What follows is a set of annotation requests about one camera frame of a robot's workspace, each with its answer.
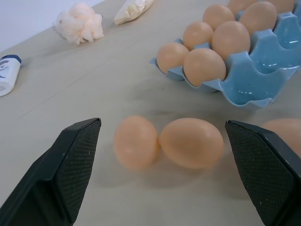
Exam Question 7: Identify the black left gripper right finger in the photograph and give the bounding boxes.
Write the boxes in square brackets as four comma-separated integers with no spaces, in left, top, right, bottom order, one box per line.
[225,120,301,226]

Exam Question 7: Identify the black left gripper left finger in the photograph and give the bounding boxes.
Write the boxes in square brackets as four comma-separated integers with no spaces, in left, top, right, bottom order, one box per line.
[0,117,102,226]

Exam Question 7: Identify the blue plastic egg tray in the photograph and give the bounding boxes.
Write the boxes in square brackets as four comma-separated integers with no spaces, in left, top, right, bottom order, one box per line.
[149,0,301,111]

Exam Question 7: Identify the brown egg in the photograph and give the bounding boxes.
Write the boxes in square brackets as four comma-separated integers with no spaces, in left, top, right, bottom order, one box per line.
[202,4,236,32]
[158,118,224,170]
[183,48,227,87]
[156,42,190,74]
[265,0,296,8]
[211,20,251,62]
[227,0,259,16]
[261,118,301,158]
[182,22,214,51]
[238,1,278,36]
[113,115,160,170]

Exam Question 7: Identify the white bottle with blue cap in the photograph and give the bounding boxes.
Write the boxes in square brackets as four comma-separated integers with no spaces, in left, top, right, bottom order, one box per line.
[0,55,23,97]

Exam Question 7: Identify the clear bag of white powder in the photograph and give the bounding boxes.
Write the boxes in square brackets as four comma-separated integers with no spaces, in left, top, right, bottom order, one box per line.
[113,0,155,25]

